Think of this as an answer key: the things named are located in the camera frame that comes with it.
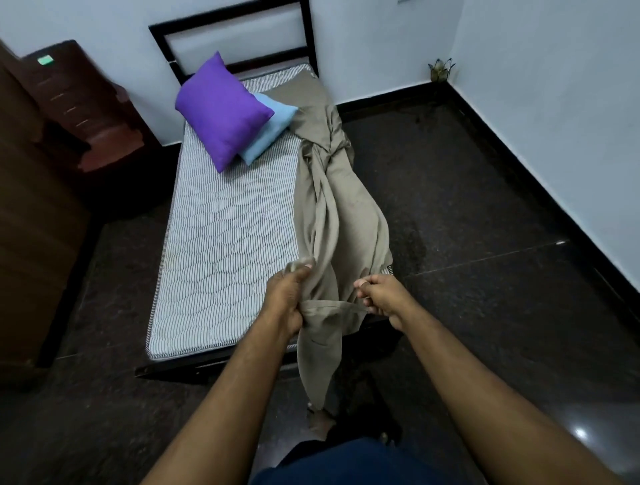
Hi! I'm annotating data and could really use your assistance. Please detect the person's left hand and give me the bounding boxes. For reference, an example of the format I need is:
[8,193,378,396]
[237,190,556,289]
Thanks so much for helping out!
[262,259,319,340]

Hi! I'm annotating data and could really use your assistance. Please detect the person's right hand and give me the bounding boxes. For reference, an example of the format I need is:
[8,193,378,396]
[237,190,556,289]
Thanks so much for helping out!
[353,273,419,333]

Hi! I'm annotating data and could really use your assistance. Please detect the beige striped bed sheet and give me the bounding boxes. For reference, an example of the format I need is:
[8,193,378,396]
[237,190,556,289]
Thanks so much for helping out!
[272,69,396,413]

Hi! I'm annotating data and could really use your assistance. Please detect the light blue pillow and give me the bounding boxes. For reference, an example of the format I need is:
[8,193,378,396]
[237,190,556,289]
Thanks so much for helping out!
[239,92,300,167]

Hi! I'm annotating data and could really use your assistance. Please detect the purple dotted pillow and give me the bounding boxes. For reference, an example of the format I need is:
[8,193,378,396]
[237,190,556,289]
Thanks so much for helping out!
[175,51,276,175]

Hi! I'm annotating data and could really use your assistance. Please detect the brown wooden wardrobe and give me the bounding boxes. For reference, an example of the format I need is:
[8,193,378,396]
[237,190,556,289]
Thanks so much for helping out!
[0,39,93,380]

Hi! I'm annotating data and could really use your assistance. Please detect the person's right forearm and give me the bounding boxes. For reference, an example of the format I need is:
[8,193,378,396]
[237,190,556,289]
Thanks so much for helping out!
[399,314,626,485]

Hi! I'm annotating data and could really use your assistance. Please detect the person's left forearm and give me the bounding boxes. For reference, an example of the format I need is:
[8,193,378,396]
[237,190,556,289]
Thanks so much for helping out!
[142,319,301,485]

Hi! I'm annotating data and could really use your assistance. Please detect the person's dark trousers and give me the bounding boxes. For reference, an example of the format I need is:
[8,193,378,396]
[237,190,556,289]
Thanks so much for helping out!
[327,379,403,448]

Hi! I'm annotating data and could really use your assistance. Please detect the person's left foot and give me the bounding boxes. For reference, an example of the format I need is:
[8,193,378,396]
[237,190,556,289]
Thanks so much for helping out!
[307,404,339,443]

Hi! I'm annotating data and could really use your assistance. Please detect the person's navy blue shirt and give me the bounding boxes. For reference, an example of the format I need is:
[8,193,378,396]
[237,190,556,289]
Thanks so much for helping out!
[249,438,451,485]

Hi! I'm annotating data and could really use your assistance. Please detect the white striped mattress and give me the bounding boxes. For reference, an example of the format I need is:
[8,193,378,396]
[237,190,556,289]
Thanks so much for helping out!
[145,62,396,362]

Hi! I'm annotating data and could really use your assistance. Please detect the lotus shaped candle holder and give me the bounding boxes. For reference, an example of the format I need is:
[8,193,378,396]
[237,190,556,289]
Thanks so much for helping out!
[428,57,457,83]

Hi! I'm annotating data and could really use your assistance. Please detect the maroon plastic chair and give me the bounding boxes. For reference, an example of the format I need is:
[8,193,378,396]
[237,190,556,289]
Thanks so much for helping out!
[19,39,151,176]

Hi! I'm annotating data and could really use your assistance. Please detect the dark wooden bed frame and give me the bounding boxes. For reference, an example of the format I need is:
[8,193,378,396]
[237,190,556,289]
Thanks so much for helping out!
[135,0,406,386]

